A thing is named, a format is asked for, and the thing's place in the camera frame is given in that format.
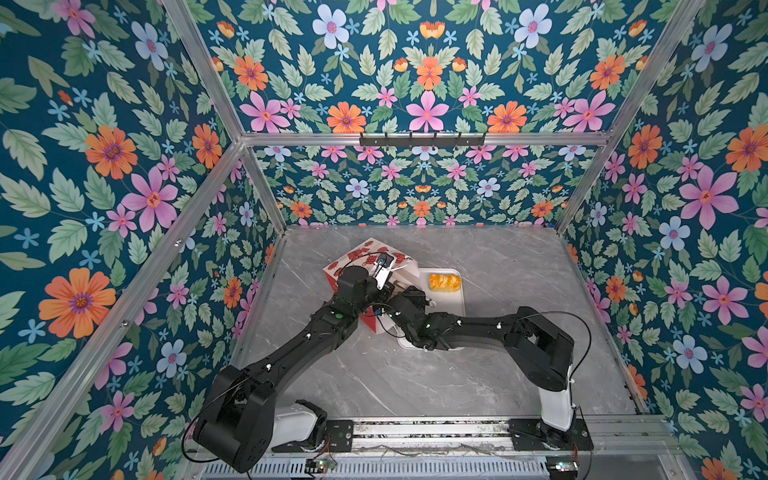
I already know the red white paper bag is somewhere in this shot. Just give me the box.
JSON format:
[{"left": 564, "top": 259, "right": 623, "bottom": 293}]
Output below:
[{"left": 311, "top": 238, "right": 429, "bottom": 340}]

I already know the yellow fake bread loaf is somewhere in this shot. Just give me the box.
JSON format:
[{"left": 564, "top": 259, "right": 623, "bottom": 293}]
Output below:
[{"left": 428, "top": 273, "right": 462, "bottom": 293}]

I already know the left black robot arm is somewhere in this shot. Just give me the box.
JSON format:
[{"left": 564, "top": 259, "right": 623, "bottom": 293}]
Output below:
[{"left": 188, "top": 252, "right": 396, "bottom": 473}]

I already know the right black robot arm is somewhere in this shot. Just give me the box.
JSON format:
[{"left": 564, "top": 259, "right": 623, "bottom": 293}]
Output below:
[{"left": 384, "top": 287, "right": 575, "bottom": 436}]

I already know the white rectangular tray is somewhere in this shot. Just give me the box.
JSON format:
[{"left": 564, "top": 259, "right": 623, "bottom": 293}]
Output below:
[{"left": 390, "top": 267, "right": 466, "bottom": 316}]

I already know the aluminium front mounting rail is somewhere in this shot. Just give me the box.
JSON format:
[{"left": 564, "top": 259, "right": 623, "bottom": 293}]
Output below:
[{"left": 185, "top": 416, "right": 679, "bottom": 457}]

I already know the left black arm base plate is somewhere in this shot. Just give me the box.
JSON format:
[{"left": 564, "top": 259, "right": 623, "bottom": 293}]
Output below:
[{"left": 271, "top": 420, "right": 355, "bottom": 453}]

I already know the black wall hook rail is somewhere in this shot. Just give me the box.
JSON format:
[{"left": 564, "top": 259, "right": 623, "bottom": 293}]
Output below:
[{"left": 358, "top": 132, "right": 486, "bottom": 149}]

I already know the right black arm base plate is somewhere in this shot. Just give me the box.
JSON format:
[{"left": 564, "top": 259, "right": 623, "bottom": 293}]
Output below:
[{"left": 507, "top": 418, "right": 594, "bottom": 451}]

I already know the white perforated cable duct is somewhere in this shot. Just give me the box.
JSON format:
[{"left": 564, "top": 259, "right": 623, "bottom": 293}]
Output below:
[{"left": 200, "top": 457, "right": 550, "bottom": 479}]

